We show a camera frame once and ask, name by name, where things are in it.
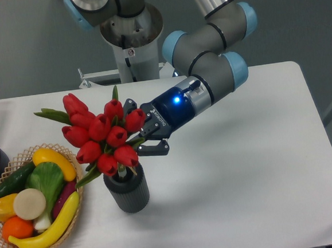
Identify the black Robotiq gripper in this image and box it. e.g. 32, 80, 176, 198
123, 76, 212, 156

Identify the red tulip bouquet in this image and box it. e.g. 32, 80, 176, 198
36, 87, 146, 188

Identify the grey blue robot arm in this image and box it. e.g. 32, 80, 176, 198
64, 0, 257, 156

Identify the dark grey ribbed vase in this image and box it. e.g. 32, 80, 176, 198
103, 163, 150, 213

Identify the woven wicker basket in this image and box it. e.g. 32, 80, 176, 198
0, 143, 84, 248

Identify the purple sweet potato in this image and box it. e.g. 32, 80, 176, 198
52, 181, 76, 219

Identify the yellow squash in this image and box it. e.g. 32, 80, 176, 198
32, 148, 76, 182

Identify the green bok choy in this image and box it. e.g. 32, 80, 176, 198
25, 162, 64, 233

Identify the beige round mushroom slice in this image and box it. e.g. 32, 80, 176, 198
13, 188, 46, 221

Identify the dark green cucumber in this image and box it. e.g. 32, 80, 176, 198
0, 162, 36, 198

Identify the yellow banana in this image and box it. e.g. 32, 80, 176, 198
8, 191, 80, 248

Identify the orange fruit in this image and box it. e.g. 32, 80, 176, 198
2, 216, 34, 242

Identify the yellow bell pepper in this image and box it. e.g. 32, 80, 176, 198
0, 193, 18, 222

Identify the white metal base frame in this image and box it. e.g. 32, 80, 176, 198
77, 62, 181, 89

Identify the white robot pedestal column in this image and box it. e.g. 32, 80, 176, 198
100, 3, 163, 83

